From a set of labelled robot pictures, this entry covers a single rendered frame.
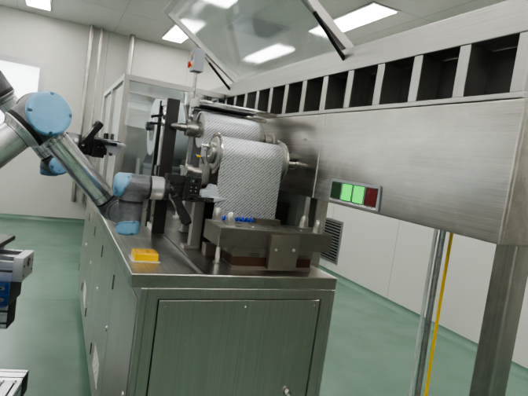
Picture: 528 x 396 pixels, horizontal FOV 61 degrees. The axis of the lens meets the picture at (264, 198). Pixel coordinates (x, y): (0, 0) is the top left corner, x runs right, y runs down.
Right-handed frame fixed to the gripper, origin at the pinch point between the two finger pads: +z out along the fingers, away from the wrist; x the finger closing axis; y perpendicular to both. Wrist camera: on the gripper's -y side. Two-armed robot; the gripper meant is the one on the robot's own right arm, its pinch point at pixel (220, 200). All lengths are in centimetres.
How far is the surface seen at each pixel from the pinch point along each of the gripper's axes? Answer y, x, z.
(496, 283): -6, -73, 47
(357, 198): 8.5, -36.2, 29.9
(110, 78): 105, 556, 6
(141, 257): -17.6, -13.5, -27.0
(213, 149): 17.0, 2.4, -4.2
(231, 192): 3.4, -0.3, 3.4
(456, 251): -36, 127, 264
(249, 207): -1.4, -0.3, 11.0
